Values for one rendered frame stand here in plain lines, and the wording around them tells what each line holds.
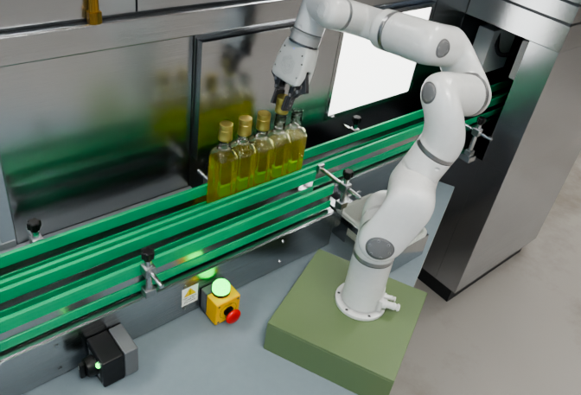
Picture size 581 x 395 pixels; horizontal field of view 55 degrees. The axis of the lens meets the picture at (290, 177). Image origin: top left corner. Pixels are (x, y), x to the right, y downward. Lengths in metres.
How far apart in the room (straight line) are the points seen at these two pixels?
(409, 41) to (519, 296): 1.98
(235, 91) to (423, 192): 0.63
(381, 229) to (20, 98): 0.78
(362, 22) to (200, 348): 0.85
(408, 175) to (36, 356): 0.82
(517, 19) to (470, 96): 1.03
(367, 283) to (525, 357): 1.47
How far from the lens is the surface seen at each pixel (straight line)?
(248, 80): 1.52
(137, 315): 1.35
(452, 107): 1.07
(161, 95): 1.42
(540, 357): 2.73
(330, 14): 1.29
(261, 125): 1.43
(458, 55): 1.21
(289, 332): 1.31
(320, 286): 1.43
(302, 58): 1.38
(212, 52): 1.41
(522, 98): 2.16
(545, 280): 3.11
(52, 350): 1.29
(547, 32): 2.09
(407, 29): 1.16
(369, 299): 1.35
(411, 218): 1.10
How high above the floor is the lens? 1.85
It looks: 35 degrees down
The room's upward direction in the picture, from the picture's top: 9 degrees clockwise
